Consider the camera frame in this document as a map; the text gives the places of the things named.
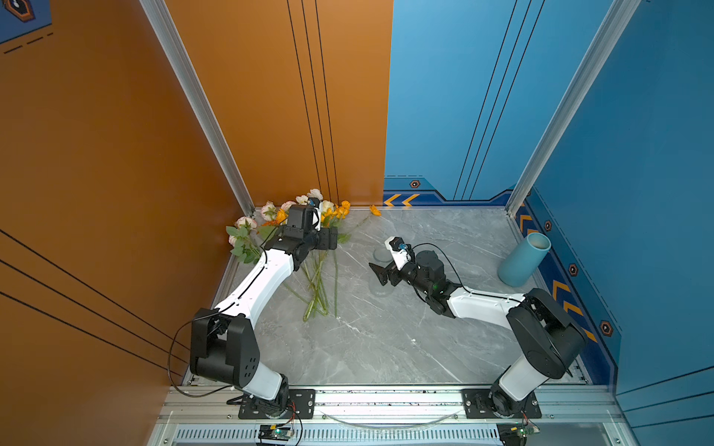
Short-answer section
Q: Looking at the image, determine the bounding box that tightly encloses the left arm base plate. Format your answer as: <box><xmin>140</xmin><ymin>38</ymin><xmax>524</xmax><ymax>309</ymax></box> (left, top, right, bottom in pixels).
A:
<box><xmin>238</xmin><ymin>388</ymin><xmax>316</xmax><ymax>420</ymax></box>

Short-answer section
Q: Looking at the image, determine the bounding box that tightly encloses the pale pink flower spray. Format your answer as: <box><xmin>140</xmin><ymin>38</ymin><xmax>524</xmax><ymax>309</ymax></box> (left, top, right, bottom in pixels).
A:
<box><xmin>280</xmin><ymin>189</ymin><xmax>324</xmax><ymax>212</ymax></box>

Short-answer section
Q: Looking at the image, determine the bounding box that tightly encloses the right aluminium corner post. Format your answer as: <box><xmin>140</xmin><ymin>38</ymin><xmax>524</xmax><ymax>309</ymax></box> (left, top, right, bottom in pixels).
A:
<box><xmin>505</xmin><ymin>0</ymin><xmax>641</xmax><ymax>217</ymax></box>

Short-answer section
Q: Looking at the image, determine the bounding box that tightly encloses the cream rose stem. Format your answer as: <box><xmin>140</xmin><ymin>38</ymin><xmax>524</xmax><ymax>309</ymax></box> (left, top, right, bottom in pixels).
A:
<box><xmin>260</xmin><ymin>202</ymin><xmax>279</xmax><ymax>222</ymax></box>

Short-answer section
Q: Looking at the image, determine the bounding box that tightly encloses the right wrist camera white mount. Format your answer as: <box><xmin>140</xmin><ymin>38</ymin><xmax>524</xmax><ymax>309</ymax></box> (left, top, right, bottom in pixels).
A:
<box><xmin>384</xmin><ymin>236</ymin><xmax>414</xmax><ymax>271</ymax></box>

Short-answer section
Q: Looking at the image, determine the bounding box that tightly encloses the white rose stem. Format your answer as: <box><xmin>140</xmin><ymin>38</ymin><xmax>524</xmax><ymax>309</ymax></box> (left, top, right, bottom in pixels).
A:
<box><xmin>320</xmin><ymin>201</ymin><xmax>337</xmax><ymax>216</ymax></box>

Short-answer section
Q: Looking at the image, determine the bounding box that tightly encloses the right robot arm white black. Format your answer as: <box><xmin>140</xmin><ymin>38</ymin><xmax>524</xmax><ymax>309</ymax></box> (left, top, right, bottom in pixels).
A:
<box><xmin>369</xmin><ymin>250</ymin><xmax>588</xmax><ymax>418</ymax></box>

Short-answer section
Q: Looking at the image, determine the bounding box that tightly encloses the large orange rose stem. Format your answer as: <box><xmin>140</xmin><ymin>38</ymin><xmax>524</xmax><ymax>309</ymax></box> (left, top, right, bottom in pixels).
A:
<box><xmin>264</xmin><ymin>208</ymin><xmax>287</xmax><ymax>226</ymax></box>

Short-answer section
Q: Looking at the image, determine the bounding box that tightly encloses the aluminium front rail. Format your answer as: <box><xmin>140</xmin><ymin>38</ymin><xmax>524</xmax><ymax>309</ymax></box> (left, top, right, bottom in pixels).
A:
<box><xmin>156</xmin><ymin>384</ymin><xmax>625</xmax><ymax>427</ymax></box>

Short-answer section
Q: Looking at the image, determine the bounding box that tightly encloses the aluminium corner post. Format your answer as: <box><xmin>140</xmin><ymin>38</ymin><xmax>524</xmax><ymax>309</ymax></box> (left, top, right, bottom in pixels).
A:
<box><xmin>505</xmin><ymin>0</ymin><xmax>641</xmax><ymax>217</ymax></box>
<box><xmin>139</xmin><ymin>0</ymin><xmax>256</xmax><ymax>217</ymax></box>

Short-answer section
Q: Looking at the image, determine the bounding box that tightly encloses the circuit board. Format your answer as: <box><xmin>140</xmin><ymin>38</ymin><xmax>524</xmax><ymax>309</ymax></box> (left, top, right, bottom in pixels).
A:
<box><xmin>496</xmin><ymin>424</ymin><xmax>541</xmax><ymax>446</ymax></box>
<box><xmin>257</xmin><ymin>425</ymin><xmax>297</xmax><ymax>445</ymax></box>

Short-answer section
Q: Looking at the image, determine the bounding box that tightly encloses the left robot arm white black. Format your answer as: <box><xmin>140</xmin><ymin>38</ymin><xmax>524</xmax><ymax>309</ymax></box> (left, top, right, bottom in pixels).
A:
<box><xmin>190</xmin><ymin>226</ymin><xmax>338</xmax><ymax>417</ymax></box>

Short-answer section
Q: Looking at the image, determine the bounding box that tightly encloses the small orange flower sprig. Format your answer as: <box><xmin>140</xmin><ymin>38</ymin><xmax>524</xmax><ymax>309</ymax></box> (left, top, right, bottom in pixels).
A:
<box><xmin>303</xmin><ymin>201</ymin><xmax>351</xmax><ymax>323</ymax></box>

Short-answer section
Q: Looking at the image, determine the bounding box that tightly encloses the orange poppy stem on table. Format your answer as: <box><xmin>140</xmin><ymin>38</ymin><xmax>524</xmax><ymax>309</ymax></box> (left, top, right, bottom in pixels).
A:
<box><xmin>329</xmin><ymin>202</ymin><xmax>381</xmax><ymax>318</ymax></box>

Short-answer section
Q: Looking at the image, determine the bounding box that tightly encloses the left circuit board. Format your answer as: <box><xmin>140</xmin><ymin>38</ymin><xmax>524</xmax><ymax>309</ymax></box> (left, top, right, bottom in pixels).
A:
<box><xmin>257</xmin><ymin>425</ymin><xmax>297</xmax><ymax>445</ymax></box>

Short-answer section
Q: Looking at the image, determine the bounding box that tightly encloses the teal cylinder vase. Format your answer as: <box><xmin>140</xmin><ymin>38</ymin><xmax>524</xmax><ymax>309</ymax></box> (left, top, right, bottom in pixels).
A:
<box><xmin>498</xmin><ymin>232</ymin><xmax>551</xmax><ymax>287</ymax></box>

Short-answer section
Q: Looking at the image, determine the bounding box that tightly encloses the left aluminium corner post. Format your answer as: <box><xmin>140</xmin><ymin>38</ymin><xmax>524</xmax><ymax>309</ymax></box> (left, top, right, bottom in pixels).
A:
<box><xmin>139</xmin><ymin>0</ymin><xmax>256</xmax><ymax>217</ymax></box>

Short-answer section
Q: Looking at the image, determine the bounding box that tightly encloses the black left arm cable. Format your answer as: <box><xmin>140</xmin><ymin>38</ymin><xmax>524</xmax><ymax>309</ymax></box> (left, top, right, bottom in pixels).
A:
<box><xmin>166</xmin><ymin>311</ymin><xmax>235</xmax><ymax>400</ymax></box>

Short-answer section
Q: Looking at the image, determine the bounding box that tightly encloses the right circuit board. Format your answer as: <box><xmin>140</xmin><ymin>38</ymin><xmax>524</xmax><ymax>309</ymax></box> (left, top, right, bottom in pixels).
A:
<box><xmin>496</xmin><ymin>424</ymin><xmax>541</xmax><ymax>446</ymax></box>

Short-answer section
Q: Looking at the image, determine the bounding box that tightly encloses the pink rose branch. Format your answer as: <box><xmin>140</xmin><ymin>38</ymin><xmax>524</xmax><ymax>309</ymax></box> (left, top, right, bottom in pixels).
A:
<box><xmin>225</xmin><ymin>217</ymin><xmax>263</xmax><ymax>264</ymax></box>

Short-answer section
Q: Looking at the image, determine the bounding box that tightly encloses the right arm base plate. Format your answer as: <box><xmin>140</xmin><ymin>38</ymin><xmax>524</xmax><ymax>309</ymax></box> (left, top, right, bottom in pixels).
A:
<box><xmin>460</xmin><ymin>388</ymin><xmax>542</xmax><ymax>419</ymax></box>

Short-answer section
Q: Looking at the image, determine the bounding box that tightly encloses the clear ribbed glass vase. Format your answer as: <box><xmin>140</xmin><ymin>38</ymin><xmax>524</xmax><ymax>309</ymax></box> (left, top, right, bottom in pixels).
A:
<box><xmin>368</xmin><ymin>246</ymin><xmax>396</xmax><ymax>297</ymax></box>

